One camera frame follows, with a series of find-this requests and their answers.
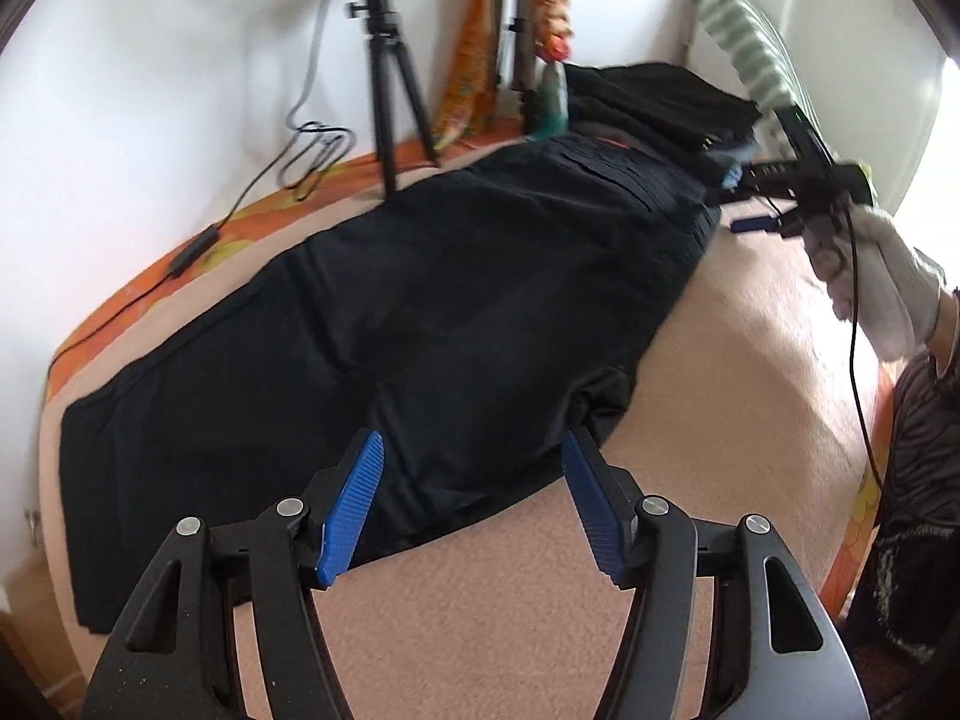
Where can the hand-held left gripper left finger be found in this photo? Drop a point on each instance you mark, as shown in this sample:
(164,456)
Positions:
(351,514)

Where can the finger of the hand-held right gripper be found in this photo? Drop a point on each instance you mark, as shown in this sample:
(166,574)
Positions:
(739,178)
(752,226)

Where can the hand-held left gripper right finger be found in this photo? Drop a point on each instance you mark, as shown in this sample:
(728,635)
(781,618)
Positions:
(594,517)

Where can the black pants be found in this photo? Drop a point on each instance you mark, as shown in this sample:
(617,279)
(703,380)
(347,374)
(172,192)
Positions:
(450,292)

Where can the person's right forearm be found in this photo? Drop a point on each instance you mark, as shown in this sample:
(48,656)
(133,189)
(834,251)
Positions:
(946,330)

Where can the person's right hand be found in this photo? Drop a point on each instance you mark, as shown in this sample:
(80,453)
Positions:
(896,285)

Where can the stack of dark folded clothes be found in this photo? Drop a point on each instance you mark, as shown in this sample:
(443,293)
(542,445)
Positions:
(660,109)

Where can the green striped pillow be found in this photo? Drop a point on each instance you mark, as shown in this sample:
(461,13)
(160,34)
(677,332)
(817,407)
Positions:
(750,37)

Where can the green bottle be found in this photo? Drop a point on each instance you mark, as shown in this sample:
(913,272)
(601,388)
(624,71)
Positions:
(551,101)

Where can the orange flower garland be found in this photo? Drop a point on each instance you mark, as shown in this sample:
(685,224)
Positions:
(553,11)

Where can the silver tripod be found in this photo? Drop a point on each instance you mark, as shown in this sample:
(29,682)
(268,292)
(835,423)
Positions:
(514,22)

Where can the orange patterned cloth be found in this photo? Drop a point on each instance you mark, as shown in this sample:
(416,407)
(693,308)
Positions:
(469,82)

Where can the person's dark clothing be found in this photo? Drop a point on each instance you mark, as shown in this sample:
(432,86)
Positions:
(915,525)

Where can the cardboard box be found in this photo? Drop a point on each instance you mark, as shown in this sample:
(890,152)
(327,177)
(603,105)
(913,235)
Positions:
(34,630)

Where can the black tripod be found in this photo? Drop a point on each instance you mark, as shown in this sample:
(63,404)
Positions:
(390,60)

